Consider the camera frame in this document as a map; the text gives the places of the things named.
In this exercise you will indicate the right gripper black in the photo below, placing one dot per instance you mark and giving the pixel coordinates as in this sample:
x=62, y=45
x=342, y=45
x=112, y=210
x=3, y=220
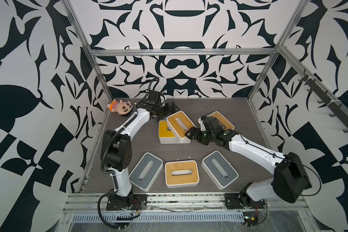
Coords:
x=197, y=135

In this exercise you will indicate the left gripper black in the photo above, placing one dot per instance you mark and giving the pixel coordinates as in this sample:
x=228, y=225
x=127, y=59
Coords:
x=166, y=108

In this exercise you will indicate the wood tissue box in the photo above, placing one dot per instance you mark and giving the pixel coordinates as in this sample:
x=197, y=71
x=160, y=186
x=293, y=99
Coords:
x=223, y=120
x=179, y=123
x=180, y=174

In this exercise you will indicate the yellow top tissue box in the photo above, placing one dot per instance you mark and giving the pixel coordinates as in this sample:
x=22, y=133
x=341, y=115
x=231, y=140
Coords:
x=166, y=136

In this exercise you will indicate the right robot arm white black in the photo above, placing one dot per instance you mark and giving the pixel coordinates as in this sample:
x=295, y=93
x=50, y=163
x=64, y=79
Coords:
x=289, y=179

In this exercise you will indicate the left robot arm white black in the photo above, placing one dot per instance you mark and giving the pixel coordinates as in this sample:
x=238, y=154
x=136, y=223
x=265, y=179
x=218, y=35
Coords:
x=116, y=152

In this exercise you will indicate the wood top tissue box front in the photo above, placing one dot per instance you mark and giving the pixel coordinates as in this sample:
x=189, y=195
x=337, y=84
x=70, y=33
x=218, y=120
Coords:
x=180, y=174

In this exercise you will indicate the grey top tissue box right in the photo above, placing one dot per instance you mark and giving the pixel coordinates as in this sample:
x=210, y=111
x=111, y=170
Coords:
x=219, y=170

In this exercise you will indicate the grey tissue box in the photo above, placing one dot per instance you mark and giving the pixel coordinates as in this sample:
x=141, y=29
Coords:
x=146, y=171
x=219, y=170

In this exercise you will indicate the grey top tissue box left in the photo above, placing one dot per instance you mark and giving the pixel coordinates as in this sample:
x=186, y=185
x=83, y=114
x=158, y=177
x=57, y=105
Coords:
x=146, y=171

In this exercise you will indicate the cartoon boy plush toy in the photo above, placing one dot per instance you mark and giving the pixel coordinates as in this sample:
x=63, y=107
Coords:
x=120, y=107

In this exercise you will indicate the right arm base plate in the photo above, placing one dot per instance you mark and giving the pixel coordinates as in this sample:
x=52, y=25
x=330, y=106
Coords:
x=242, y=201

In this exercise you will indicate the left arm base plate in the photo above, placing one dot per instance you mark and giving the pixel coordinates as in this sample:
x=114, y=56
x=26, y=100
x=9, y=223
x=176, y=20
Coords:
x=132, y=202

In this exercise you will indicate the aluminium frame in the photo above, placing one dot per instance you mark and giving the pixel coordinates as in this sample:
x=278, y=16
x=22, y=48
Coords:
x=231, y=49

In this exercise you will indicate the white slotted cable duct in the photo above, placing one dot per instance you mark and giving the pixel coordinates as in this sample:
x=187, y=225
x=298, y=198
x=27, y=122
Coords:
x=146, y=217

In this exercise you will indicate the black wall hook rack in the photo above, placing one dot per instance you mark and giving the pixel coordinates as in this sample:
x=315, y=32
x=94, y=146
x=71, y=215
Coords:
x=325, y=98

